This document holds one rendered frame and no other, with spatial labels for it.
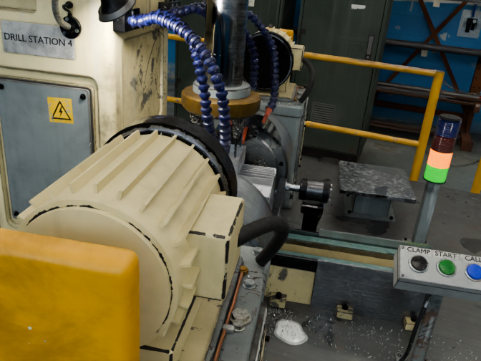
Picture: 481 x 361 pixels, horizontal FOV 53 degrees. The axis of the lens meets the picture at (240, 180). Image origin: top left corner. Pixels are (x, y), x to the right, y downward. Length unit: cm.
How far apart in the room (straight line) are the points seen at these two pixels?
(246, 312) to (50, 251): 30
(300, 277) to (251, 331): 62
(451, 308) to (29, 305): 113
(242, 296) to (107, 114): 52
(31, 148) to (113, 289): 79
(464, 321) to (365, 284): 28
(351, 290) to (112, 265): 90
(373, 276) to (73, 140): 73
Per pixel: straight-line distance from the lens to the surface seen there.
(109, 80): 99
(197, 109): 105
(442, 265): 98
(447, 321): 132
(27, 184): 116
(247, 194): 93
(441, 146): 144
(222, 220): 47
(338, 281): 119
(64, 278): 37
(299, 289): 121
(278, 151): 130
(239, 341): 57
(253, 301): 63
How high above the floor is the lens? 154
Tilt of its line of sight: 24 degrees down
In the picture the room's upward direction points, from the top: 5 degrees clockwise
